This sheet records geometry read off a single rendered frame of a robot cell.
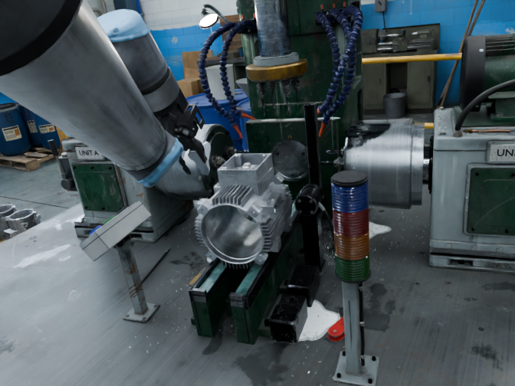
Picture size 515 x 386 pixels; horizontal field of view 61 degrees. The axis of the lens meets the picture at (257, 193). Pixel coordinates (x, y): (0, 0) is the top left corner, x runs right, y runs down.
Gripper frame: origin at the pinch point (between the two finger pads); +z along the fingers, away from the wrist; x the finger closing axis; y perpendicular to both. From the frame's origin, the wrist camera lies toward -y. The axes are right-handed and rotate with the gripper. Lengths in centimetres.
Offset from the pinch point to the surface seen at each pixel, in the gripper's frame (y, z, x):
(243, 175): 5.4, 7.6, -7.5
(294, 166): 35, 41, -7
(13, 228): 52, 132, 219
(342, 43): 65, 16, -22
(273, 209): -1.4, 10.9, -15.7
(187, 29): 539, 299, 337
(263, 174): 8.5, 10.8, -10.8
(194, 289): -20.7, 15.6, -0.3
